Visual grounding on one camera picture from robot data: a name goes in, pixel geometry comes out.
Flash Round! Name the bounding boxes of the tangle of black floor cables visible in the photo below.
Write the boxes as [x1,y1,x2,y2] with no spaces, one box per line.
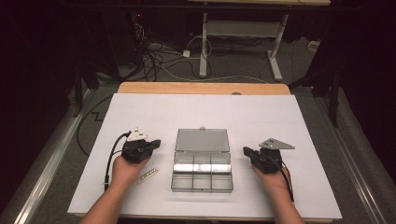
[129,22,213,82]

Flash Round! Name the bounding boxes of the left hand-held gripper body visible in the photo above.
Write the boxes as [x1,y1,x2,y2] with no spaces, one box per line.
[120,126,154,164]

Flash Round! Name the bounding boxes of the clear plastic compartment box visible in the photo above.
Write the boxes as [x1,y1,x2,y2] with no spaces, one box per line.
[170,125,234,194]

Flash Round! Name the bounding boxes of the white desk frame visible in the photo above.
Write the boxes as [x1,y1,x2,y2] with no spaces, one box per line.
[188,0,331,82]

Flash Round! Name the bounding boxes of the aluminium rail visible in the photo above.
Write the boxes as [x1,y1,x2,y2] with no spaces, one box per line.
[13,88,97,224]
[314,96,389,224]

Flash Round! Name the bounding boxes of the person's left hand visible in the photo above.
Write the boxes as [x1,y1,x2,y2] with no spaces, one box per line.
[110,155,152,187]

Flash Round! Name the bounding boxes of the white paper sheet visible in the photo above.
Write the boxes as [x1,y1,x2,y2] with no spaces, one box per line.
[67,92,343,220]

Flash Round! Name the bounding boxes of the hand-held gripper cable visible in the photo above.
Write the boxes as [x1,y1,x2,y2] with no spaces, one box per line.
[104,131,132,191]
[267,153,295,203]

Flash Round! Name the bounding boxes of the black floor cable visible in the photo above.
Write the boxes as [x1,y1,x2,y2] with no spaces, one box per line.
[77,94,113,157]

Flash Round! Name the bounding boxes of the person's right hand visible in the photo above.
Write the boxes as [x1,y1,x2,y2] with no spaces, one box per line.
[251,164,292,194]

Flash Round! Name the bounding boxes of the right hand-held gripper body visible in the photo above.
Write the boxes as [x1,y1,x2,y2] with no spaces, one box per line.
[249,137,296,175]

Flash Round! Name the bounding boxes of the white floor cable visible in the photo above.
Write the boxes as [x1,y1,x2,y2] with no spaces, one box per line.
[160,63,269,84]

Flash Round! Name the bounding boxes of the black metal stand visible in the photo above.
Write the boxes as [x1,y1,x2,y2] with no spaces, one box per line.
[73,59,101,118]
[289,62,342,129]

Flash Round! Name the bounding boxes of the left hand-held gripper cable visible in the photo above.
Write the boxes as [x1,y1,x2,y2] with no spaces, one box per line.
[104,131,132,191]

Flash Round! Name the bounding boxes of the wooden table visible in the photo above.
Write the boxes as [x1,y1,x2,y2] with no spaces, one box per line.
[74,81,334,224]

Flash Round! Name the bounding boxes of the right hand-held gripper cable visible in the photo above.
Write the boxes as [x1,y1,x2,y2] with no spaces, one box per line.
[267,153,295,203]

